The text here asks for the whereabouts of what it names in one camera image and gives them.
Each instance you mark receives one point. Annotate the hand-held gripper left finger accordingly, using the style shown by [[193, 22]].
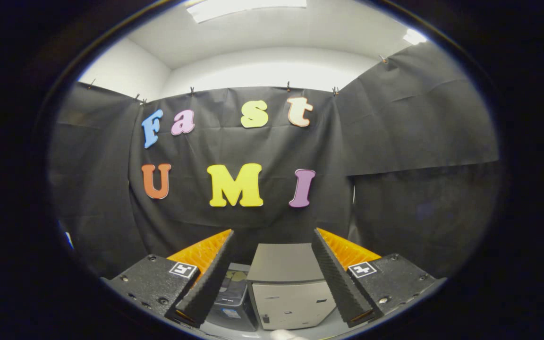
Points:
[[206, 283]]

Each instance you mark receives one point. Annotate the long ceiling light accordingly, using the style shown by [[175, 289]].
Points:
[[246, 8]]

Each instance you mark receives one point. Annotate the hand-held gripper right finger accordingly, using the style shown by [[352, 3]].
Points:
[[338, 283]]

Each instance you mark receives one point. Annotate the black backdrop cloth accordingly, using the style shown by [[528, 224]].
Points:
[[395, 132]]

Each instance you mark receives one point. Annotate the grey washing machine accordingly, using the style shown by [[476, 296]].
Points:
[[234, 311]]

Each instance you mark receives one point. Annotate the grey cabinet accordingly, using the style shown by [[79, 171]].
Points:
[[291, 293]]

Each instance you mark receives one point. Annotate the small ceiling light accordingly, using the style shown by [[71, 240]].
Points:
[[415, 36]]

